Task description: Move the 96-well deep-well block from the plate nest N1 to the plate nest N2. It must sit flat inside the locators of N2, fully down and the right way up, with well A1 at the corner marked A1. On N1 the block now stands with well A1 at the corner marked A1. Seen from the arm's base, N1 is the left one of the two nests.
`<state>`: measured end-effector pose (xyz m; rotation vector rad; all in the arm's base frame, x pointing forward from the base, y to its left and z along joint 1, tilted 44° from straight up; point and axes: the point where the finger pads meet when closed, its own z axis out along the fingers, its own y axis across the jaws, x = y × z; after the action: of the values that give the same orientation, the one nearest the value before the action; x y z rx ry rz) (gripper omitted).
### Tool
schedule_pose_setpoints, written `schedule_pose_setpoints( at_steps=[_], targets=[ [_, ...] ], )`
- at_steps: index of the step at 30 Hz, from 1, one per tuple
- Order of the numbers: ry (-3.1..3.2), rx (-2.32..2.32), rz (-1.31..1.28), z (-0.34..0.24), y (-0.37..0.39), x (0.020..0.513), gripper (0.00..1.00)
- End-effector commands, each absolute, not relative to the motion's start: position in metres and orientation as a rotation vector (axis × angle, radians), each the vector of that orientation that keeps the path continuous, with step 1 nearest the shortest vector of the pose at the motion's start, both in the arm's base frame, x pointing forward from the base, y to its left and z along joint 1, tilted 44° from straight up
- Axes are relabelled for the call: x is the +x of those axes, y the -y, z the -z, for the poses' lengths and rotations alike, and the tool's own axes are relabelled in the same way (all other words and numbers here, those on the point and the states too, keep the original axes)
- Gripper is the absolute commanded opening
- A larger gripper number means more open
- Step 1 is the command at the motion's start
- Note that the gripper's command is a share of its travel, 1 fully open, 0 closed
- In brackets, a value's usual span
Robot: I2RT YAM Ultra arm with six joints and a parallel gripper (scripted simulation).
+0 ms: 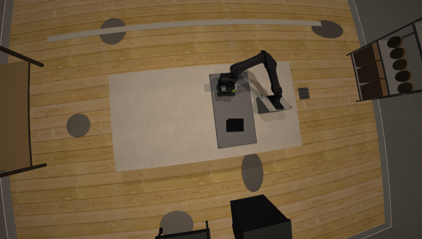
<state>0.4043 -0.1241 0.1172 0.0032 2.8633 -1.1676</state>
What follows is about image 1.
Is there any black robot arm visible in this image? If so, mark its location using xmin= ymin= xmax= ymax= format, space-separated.
xmin=218 ymin=50 xmax=284 ymax=110

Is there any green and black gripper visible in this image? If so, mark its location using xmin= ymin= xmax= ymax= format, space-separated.
xmin=226 ymin=84 xmax=235 ymax=92

